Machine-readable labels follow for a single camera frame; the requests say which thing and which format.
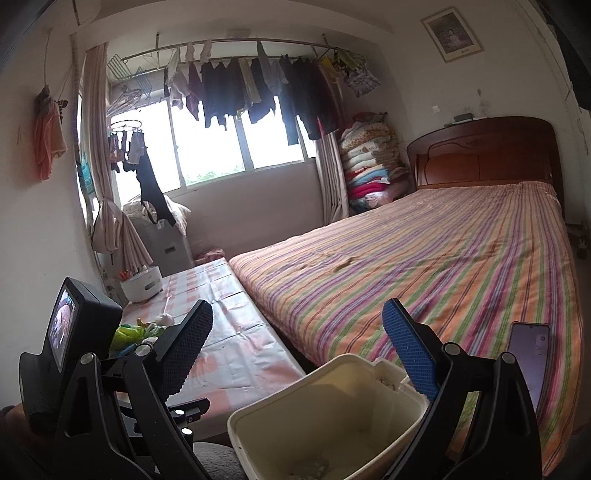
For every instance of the cream plastic waste bin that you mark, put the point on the cream plastic waste bin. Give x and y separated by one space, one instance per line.
323 406

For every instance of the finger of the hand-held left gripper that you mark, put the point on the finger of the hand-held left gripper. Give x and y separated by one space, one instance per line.
190 410

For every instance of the stack of folded blankets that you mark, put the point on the stack of folded blankets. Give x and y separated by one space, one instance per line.
369 157

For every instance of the black hanging garment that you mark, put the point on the black hanging garment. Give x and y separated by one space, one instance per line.
152 184

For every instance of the white crumpled tissue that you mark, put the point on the white crumpled tissue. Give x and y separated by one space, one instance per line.
164 318

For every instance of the dark smartphone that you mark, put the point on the dark smartphone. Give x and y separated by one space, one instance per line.
528 360

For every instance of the hanging beige striped curtain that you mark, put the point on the hanging beige striped curtain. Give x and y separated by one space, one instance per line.
330 184

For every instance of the floral cloth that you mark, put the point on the floral cloth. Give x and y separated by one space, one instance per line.
178 210

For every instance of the table with checked tablecloth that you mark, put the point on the table with checked tablecloth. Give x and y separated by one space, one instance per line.
240 332

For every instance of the window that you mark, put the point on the window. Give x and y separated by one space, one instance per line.
207 152

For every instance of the row of hanging clothes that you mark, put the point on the row of hanging clothes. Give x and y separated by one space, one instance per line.
221 92

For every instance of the pink patterned cloth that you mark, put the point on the pink patterned cloth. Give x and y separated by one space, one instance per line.
210 256

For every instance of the white floor appliance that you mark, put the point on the white floor appliance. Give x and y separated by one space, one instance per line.
166 249

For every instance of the framed wall picture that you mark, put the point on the framed wall picture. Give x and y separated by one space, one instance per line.
451 34

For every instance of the white round container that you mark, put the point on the white round container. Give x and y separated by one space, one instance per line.
141 286

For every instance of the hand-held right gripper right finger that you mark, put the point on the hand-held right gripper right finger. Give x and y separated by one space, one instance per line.
411 355

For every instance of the pink cloth on hook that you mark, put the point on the pink cloth on hook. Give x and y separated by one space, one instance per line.
48 134

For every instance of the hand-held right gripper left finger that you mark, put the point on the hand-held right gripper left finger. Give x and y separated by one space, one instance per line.
184 344

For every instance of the metal clothes rail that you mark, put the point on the metal clothes rail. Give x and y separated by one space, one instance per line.
277 42

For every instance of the teal hanging bag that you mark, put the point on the teal hanging bag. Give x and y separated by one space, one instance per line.
87 177

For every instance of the bed with striped sheet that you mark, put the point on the bed with striped sheet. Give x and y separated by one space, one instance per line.
392 258

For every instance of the brown wooden headboard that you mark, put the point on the brown wooden headboard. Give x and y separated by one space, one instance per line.
485 157

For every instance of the hanging beige clothes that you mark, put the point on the hanging beige clothes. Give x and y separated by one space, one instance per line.
99 152

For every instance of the round clip hanger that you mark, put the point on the round clip hanger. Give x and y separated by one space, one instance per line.
127 138

